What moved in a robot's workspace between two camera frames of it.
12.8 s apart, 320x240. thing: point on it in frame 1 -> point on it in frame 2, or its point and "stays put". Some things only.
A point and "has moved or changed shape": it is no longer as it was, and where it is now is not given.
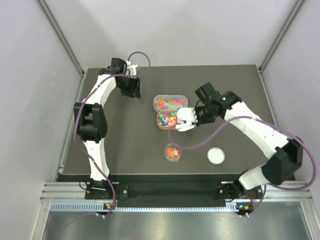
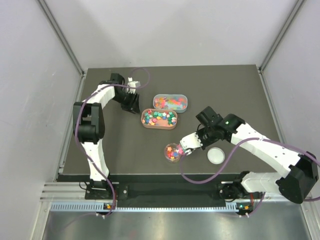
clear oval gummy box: [169, 102] stays put
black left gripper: [131, 88] -> [131, 102]
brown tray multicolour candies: [167, 120] has moved or changed shape
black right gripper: [200, 122] -> [204, 144]
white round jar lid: [216, 155] stays put
